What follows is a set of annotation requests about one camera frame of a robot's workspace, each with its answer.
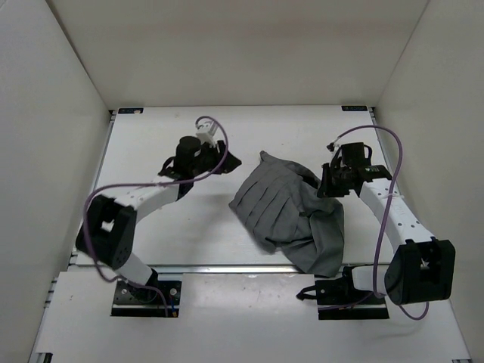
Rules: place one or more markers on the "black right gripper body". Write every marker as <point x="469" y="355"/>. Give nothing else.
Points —
<point x="334" y="184"/>

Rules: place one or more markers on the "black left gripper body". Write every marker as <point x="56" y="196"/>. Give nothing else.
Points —
<point x="210" y="157"/>

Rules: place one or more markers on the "grey pleated skirt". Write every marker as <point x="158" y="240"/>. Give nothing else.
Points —
<point x="278" y="205"/>

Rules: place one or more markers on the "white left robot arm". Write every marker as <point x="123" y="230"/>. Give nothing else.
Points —
<point x="111" y="221"/>

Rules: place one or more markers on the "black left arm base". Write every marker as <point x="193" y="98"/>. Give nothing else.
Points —
<point x="129" y="301"/>

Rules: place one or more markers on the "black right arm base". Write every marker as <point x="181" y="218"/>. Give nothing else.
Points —
<point x="338" y="300"/>

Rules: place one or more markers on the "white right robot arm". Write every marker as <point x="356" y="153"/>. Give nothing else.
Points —
<point x="422" y="266"/>

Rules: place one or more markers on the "blue right corner label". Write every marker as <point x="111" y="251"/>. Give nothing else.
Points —
<point x="354" y="108"/>

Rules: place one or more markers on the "blue corner label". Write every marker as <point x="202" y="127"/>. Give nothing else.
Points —
<point x="354" y="108"/>
<point x="130" y="110"/>

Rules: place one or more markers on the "blue left corner label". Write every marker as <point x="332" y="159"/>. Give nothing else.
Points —
<point x="130" y="110"/>

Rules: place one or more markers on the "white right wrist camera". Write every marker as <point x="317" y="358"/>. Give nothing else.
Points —
<point x="333" y="148"/>

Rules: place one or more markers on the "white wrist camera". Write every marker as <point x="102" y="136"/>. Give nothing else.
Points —
<point x="206" y="131"/>
<point x="333" y="148"/>

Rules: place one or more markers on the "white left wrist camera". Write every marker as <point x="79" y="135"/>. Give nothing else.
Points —
<point x="206" y="131"/>

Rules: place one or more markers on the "aluminium table front rail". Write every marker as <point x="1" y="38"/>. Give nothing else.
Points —
<point x="227" y="269"/>

